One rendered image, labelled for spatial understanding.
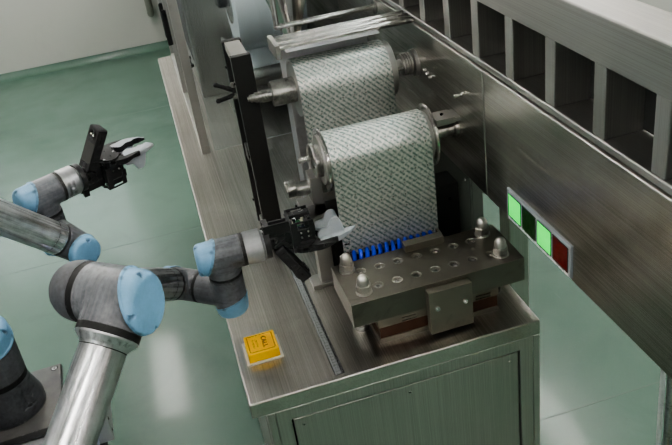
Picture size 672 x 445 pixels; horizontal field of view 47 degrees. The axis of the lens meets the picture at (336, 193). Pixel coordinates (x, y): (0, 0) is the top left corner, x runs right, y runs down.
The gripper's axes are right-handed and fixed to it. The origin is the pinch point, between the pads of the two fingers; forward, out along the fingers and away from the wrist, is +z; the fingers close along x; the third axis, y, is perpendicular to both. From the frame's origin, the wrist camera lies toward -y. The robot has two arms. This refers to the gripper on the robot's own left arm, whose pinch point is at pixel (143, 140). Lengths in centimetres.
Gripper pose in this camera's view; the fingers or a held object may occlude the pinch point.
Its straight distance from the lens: 209.6
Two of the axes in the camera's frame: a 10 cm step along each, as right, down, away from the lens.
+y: 0.3, 8.3, 5.6
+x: 7.1, 3.8, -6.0
